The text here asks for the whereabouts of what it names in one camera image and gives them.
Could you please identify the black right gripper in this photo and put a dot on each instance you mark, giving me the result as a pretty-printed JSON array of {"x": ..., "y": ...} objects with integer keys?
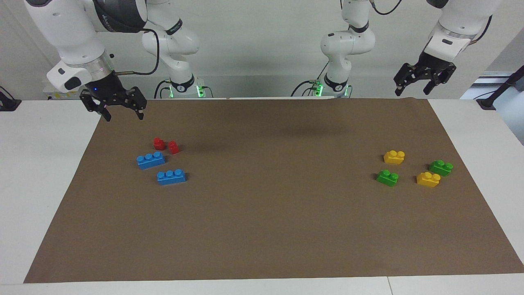
[{"x": 108, "y": 92}]

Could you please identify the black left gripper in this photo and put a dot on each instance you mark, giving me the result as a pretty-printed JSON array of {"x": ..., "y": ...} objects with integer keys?
[{"x": 432, "y": 65}]

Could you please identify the blue three-stud toy brick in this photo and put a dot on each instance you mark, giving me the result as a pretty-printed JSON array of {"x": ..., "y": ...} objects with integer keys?
[
  {"x": 171, "y": 178},
  {"x": 150, "y": 160}
]

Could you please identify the green two-stud toy brick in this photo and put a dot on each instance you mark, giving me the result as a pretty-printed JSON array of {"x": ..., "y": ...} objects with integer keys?
[
  {"x": 440, "y": 169},
  {"x": 387, "y": 179}
]

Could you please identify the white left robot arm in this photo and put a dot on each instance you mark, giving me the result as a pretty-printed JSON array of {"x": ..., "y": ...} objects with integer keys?
[{"x": 348, "y": 45}]

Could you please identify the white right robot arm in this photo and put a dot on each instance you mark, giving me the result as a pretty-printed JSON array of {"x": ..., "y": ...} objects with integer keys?
[{"x": 69, "y": 37}]

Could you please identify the small red toy block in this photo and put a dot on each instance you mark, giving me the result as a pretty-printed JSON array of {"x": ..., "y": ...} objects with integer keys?
[
  {"x": 174, "y": 148},
  {"x": 158, "y": 144}
]

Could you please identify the green lit connector box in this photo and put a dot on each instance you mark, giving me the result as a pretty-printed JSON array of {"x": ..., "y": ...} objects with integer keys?
[
  {"x": 201, "y": 90},
  {"x": 316, "y": 88}
]

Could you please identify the black stand with clamp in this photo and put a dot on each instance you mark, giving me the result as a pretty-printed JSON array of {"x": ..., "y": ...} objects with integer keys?
[{"x": 501, "y": 88}]

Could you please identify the yellow two-stud toy brick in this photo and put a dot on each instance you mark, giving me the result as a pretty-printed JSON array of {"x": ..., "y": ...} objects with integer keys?
[
  {"x": 428, "y": 180},
  {"x": 394, "y": 157}
]

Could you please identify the black table clamp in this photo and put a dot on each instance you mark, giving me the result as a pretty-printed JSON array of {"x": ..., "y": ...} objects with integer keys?
[{"x": 8, "y": 104}]

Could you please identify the brown table mat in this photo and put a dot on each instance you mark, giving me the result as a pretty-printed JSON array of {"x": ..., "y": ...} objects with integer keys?
[{"x": 266, "y": 213}]

